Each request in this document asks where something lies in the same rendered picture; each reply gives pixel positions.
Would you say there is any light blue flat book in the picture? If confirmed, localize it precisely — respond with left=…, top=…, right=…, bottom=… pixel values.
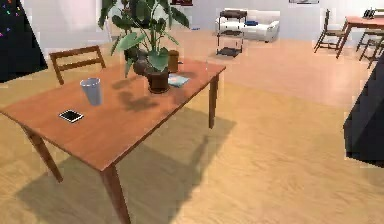
left=167, top=74, right=191, bottom=89

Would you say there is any brown cylindrical jar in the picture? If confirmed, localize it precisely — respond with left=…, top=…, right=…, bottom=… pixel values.
left=167, top=49, right=181, bottom=74

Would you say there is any brown wooden table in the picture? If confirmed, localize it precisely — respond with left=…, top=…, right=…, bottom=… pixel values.
left=0, top=58, right=227, bottom=224

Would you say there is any green house plant brown pot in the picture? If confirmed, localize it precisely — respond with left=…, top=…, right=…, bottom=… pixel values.
left=97, top=0, right=190, bottom=95

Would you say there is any dark metal shelf rack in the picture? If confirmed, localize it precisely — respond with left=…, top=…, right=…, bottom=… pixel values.
left=215, top=9, right=249, bottom=58

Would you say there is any blue grey cup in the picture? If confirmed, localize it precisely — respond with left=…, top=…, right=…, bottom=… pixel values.
left=79, top=77, right=104, bottom=107

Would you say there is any white sofa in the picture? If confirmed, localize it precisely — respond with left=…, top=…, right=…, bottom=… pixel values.
left=215, top=8, right=281, bottom=43

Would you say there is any black phone white rim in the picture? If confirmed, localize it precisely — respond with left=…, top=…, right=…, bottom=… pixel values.
left=58, top=109, right=85, bottom=124

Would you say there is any brown wooden slatted chair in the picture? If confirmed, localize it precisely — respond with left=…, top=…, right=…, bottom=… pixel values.
left=48, top=44, right=107, bottom=86

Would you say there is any dark wooden dining chair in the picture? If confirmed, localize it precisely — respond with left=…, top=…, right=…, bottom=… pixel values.
left=355, top=28, right=384, bottom=70
left=313, top=8, right=348, bottom=54

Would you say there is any black cabinet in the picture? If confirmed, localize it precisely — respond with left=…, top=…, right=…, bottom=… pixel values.
left=342, top=53, right=384, bottom=169

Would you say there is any black panel with coloured dots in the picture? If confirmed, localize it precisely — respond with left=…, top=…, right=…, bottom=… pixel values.
left=0, top=0, right=49, bottom=84

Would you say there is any reddish wooden dining table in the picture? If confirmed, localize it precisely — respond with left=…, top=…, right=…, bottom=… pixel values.
left=335, top=15, right=384, bottom=60

